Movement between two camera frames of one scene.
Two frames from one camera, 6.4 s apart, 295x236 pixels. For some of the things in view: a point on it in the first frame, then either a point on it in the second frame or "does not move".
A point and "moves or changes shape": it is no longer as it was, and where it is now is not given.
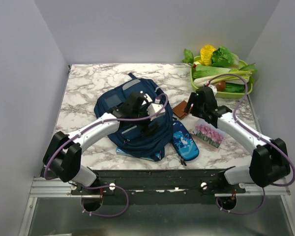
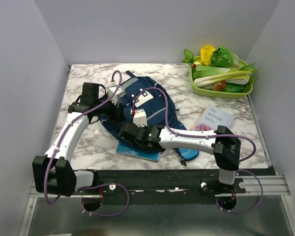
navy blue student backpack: (147, 114) moves or changes shape
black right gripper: (192, 99) → (145, 128)
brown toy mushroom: (221, 86) does not move
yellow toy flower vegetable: (206, 52) does not move
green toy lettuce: (221, 57) does not move
